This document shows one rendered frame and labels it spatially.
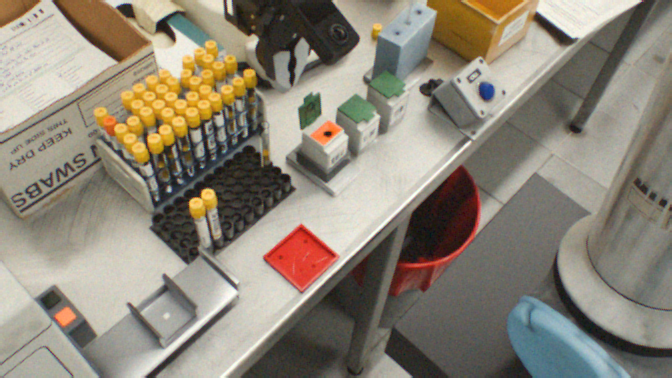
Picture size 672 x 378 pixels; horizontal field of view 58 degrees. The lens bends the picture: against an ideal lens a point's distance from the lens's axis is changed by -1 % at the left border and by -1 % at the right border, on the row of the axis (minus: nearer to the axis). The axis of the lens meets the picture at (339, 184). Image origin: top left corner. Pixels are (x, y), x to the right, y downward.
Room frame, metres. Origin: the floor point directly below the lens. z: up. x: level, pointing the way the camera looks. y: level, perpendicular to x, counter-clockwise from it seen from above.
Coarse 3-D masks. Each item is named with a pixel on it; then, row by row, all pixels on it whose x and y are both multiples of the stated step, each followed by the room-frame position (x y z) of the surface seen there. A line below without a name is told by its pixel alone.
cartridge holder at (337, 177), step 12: (300, 144) 0.53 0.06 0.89; (288, 156) 0.51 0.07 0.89; (300, 156) 0.50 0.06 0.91; (348, 156) 0.51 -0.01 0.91; (300, 168) 0.50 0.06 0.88; (312, 168) 0.49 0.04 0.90; (324, 168) 0.48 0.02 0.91; (336, 168) 0.49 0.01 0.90; (348, 168) 0.50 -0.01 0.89; (360, 168) 0.50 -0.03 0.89; (312, 180) 0.48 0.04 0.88; (324, 180) 0.47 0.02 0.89; (336, 180) 0.48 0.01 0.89; (348, 180) 0.48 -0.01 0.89; (336, 192) 0.46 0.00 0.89
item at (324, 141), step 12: (324, 120) 0.53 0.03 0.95; (312, 132) 0.50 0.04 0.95; (324, 132) 0.51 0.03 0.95; (336, 132) 0.51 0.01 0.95; (312, 144) 0.49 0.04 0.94; (324, 144) 0.49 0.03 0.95; (336, 144) 0.49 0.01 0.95; (312, 156) 0.49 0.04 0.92; (324, 156) 0.48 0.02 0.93; (336, 156) 0.49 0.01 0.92
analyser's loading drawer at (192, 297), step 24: (192, 264) 0.32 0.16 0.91; (216, 264) 0.31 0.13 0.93; (168, 288) 0.28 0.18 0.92; (192, 288) 0.29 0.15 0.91; (216, 288) 0.29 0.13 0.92; (240, 288) 0.29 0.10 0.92; (144, 312) 0.25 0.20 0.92; (168, 312) 0.26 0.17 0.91; (192, 312) 0.26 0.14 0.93; (216, 312) 0.26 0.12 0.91; (120, 336) 0.22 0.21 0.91; (144, 336) 0.23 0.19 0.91; (168, 336) 0.23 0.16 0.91; (96, 360) 0.19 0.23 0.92; (120, 360) 0.20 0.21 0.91; (144, 360) 0.20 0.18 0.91
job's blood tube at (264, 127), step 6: (264, 126) 0.49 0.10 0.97; (264, 132) 0.48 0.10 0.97; (264, 138) 0.48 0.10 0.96; (264, 144) 0.48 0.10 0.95; (270, 144) 0.48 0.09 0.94; (264, 150) 0.48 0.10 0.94; (270, 150) 0.48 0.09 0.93; (264, 156) 0.48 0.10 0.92; (270, 156) 0.48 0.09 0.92; (264, 162) 0.48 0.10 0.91; (270, 162) 0.48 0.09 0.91
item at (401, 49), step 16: (400, 16) 0.72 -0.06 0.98; (416, 16) 0.73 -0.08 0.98; (432, 16) 0.73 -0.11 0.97; (384, 32) 0.69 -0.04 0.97; (400, 32) 0.69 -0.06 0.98; (416, 32) 0.69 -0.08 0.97; (384, 48) 0.67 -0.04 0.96; (400, 48) 0.66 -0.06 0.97; (416, 48) 0.71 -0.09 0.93; (384, 64) 0.67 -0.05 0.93; (400, 64) 0.67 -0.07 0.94; (416, 64) 0.72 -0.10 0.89; (432, 64) 0.73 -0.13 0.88; (368, 80) 0.68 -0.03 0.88; (400, 80) 0.68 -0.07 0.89; (416, 80) 0.69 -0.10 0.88
